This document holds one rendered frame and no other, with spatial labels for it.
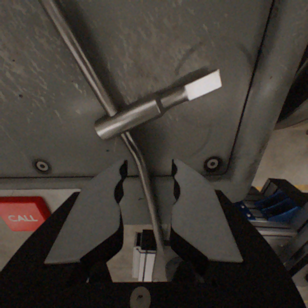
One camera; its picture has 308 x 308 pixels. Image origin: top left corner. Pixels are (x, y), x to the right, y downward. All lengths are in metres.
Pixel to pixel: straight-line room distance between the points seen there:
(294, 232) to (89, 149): 0.77
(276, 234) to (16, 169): 0.78
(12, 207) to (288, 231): 0.81
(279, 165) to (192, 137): 2.09
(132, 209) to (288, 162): 2.14
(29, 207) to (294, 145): 2.17
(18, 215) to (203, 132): 0.26
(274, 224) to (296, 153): 1.54
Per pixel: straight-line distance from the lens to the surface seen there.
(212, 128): 0.16
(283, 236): 0.80
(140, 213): 0.23
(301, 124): 0.34
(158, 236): 0.25
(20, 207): 0.27
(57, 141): 0.19
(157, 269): 0.61
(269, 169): 2.18
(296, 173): 2.44
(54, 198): 0.25
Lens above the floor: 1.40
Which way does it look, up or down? 62 degrees down
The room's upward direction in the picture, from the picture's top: 180 degrees clockwise
